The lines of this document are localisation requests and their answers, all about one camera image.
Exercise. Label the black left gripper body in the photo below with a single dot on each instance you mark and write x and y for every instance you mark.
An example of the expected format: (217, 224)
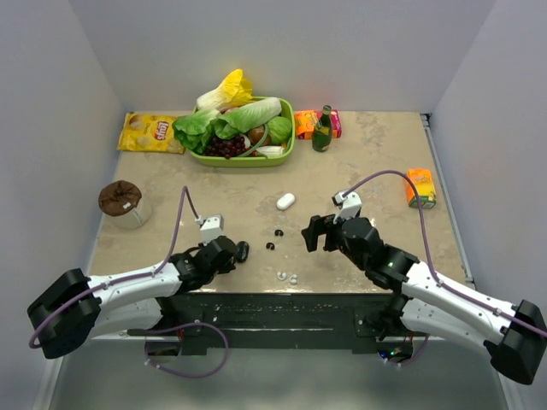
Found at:
(226, 267)

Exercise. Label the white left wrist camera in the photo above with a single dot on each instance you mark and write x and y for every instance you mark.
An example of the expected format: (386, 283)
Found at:
(210, 228)

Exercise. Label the green glass bottle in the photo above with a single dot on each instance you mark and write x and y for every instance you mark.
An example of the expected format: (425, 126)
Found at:
(322, 134)

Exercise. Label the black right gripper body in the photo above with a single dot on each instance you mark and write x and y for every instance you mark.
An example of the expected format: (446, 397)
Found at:
(344, 248)

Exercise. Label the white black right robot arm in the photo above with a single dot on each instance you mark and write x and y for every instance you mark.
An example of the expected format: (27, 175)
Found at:
(513, 336)

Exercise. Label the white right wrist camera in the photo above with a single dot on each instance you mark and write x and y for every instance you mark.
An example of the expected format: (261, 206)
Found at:
(349, 206)

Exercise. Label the green plastic basket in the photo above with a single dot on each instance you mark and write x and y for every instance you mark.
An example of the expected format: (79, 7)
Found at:
(255, 161)

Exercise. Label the orange pink snack box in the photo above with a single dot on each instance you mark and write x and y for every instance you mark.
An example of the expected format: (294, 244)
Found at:
(305, 123)

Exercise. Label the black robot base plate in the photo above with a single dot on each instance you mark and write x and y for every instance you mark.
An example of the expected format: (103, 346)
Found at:
(202, 321)

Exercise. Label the orange juice carton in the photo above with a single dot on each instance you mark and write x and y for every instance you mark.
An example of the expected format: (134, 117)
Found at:
(425, 189)

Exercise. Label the dark red grapes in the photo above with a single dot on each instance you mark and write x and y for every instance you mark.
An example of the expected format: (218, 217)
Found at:
(227, 148)

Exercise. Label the white earbud charging case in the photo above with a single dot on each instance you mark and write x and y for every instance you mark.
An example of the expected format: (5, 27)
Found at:
(285, 201)

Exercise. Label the pale romaine lettuce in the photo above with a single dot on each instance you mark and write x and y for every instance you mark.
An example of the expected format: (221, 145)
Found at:
(247, 117)

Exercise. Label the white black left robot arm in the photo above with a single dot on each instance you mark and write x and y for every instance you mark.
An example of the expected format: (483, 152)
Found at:
(76, 307)

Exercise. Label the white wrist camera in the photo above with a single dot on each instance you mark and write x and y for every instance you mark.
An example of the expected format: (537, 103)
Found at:
(210, 228)
(349, 206)

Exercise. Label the round green cabbage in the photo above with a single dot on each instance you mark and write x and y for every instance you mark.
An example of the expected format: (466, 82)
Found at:
(279, 130)

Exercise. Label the green lettuce leaf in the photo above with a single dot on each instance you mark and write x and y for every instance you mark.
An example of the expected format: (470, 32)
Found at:
(194, 131)

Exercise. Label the brown onion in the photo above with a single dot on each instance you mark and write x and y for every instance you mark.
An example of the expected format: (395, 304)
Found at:
(255, 135)

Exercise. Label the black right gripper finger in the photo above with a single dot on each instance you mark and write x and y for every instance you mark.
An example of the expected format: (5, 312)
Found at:
(333, 239)
(313, 231)

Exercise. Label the yellow napa cabbage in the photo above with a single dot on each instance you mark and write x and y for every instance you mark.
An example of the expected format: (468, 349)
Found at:
(235, 90)

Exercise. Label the yellow Lays chips bag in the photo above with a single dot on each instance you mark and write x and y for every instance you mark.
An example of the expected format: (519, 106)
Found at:
(149, 133)

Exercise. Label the brown topped beige cup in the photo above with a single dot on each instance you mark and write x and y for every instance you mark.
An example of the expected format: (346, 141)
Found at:
(124, 205)

